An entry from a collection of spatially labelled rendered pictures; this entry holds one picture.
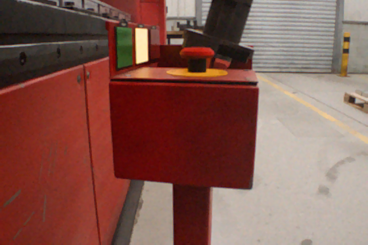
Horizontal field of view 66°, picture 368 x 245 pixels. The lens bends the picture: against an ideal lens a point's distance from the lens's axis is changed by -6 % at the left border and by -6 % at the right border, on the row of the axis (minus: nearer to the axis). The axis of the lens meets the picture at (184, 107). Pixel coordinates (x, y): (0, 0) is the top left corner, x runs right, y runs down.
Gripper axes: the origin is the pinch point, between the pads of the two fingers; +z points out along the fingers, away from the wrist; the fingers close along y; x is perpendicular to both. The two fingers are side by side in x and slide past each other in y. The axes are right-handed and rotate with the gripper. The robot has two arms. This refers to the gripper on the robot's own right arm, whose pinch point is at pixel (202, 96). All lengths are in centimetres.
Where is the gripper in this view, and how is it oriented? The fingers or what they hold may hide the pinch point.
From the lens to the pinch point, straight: 46.2
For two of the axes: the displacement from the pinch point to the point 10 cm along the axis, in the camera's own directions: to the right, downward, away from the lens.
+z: -2.7, 9.2, 2.8
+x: -1.8, 2.3, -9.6
